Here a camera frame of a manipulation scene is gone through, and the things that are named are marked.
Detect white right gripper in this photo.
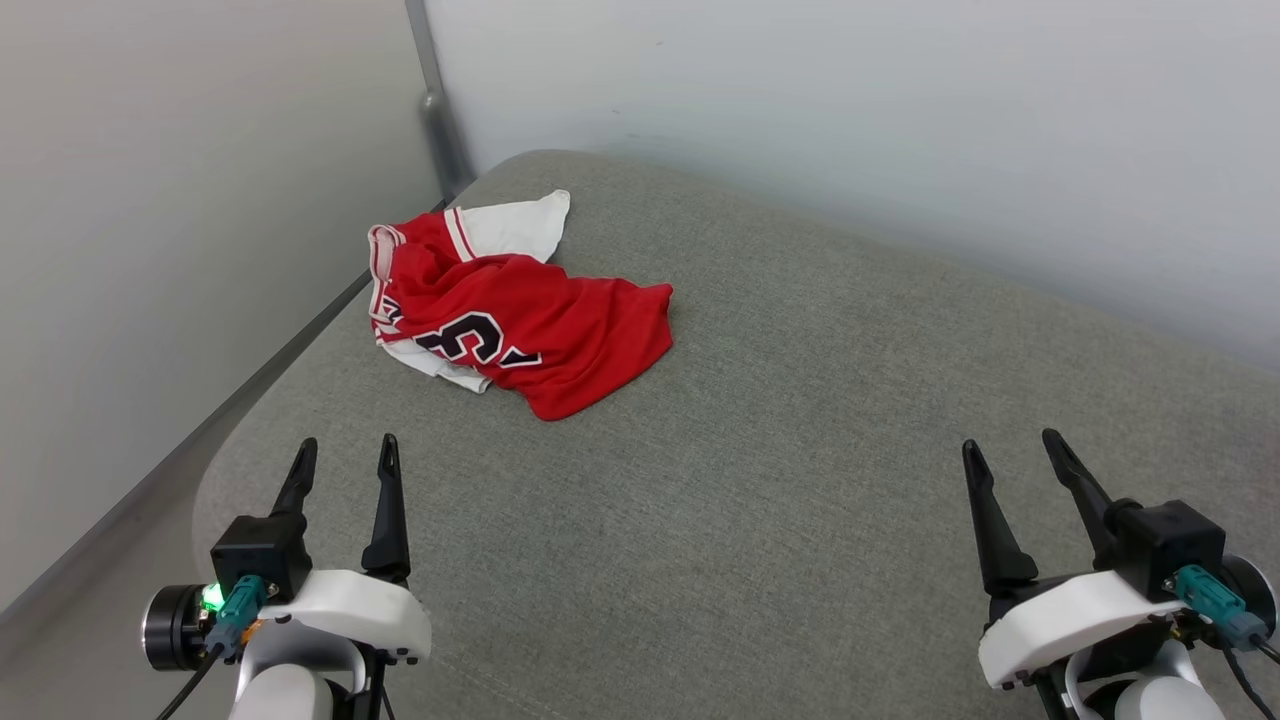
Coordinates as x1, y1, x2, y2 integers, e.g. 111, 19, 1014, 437
961, 428, 1193, 693

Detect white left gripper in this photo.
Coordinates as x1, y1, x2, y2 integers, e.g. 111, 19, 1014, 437
256, 433, 434, 669

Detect red basketball jersey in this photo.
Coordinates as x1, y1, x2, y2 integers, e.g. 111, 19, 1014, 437
367, 189, 675, 422

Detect grey fabric sofa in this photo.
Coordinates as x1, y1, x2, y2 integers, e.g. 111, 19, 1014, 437
190, 150, 1280, 720

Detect grey metal pole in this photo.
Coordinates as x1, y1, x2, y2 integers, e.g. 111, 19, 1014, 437
404, 0, 477, 204

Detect teal left cable plug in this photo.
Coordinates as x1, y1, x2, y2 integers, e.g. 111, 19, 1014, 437
204, 574, 269, 658

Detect teal cable plug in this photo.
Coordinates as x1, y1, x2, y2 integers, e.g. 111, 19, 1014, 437
1173, 564, 1272, 653
204, 574, 269, 658

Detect teal right cable plug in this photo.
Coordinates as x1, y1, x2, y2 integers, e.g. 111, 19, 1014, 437
1173, 564, 1272, 653

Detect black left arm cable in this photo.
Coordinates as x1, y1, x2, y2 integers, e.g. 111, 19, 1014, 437
153, 642, 227, 720

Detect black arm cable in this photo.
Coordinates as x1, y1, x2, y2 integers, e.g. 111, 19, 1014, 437
1212, 628, 1280, 720
153, 642, 227, 720

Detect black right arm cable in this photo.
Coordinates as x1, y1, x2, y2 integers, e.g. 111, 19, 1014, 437
1212, 628, 1280, 720

